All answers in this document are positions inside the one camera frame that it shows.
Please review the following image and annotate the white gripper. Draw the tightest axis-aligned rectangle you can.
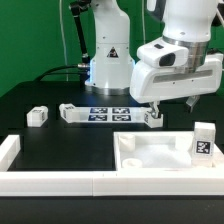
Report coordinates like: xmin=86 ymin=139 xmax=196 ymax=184
xmin=130 ymin=37 xmax=223 ymax=119

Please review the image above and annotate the white square table top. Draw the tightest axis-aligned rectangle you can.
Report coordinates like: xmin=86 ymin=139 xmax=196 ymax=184
xmin=114 ymin=131 xmax=224 ymax=171

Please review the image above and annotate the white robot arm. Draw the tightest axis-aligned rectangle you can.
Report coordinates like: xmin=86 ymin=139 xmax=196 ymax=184
xmin=86 ymin=0 xmax=223 ymax=120

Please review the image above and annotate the white U-shaped obstacle fence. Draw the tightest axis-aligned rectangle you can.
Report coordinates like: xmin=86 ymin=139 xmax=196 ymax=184
xmin=0 ymin=135 xmax=224 ymax=196

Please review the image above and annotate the AprilTag marker sheet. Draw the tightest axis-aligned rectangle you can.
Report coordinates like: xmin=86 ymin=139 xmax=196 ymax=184
xmin=80 ymin=107 xmax=144 ymax=123

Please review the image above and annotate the black cable bundle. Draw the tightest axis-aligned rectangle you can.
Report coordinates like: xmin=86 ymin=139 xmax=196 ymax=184
xmin=34 ymin=63 xmax=92 ymax=83

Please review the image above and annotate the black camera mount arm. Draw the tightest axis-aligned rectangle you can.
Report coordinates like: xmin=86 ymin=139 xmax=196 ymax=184
xmin=69 ymin=0 xmax=91 ymax=63

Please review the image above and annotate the white hanging cable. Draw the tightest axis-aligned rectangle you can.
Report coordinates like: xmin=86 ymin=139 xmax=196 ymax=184
xmin=58 ymin=0 xmax=70 ymax=82

